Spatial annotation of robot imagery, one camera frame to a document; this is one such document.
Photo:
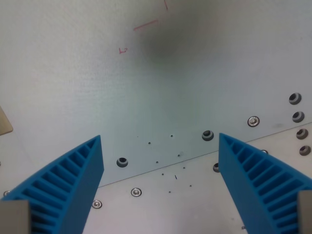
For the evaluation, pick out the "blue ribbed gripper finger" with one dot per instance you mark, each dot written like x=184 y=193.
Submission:
x=80 y=185
x=240 y=180

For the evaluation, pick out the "silver round-head screw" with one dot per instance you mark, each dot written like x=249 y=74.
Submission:
x=136 y=192
x=6 y=193
x=253 y=121
x=97 y=204

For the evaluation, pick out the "dark recessed socket bolt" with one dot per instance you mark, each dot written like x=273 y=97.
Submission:
x=207 y=135

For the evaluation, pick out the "beige flat object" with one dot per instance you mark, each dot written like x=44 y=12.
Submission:
x=4 y=123

